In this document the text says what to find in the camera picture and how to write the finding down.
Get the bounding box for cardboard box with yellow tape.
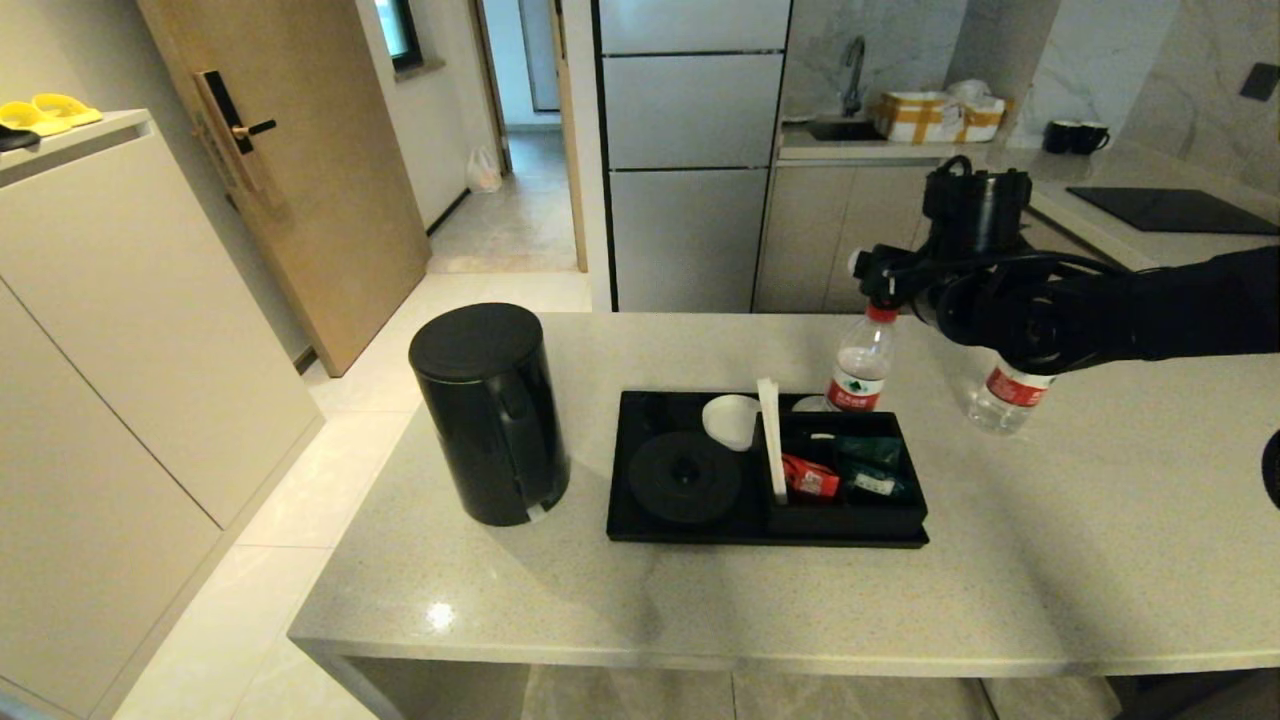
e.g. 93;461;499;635
875;79;1006;147

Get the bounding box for black door lock handle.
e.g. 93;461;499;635
193;69;278;196

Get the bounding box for long white sachet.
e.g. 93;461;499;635
756;377;788;503

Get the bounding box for grey refrigerator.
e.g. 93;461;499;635
590;0;792;314

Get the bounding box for black electric kettle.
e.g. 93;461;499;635
407;302;572;528

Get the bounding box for yellow slipper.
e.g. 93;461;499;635
30;93;104;128
0;101;74;139

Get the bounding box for metal kitchen faucet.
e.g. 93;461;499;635
839;35;868;119

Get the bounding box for round black kettle base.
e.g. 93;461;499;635
627;431;744;526

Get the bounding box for white plastic bag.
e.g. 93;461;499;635
465;146;504;195

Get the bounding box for black induction cooktop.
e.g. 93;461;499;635
1065;185;1280;237

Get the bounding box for wooden door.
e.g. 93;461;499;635
135;0;432;379

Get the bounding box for green tea packet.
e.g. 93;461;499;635
832;435;907;473
841;466;914;503

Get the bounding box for dark kitchen sink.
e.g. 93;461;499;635
805;117;887;144

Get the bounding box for black compartment organizer box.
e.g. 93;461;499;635
763;409;929;539

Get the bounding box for red snack packet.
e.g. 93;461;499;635
781;453;840;499

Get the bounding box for beige kitchen base cabinets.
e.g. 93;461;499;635
755;140;1280;319

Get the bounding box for red-capped water bottle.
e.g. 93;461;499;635
964;353;1057;437
824;300;902;414

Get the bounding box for white tall cabinet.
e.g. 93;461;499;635
0;109;327;720

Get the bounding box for black serving tray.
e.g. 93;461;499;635
606;390;931;549

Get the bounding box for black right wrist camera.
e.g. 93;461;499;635
921;154;1034;263

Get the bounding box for dark window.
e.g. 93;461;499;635
374;0;422;74

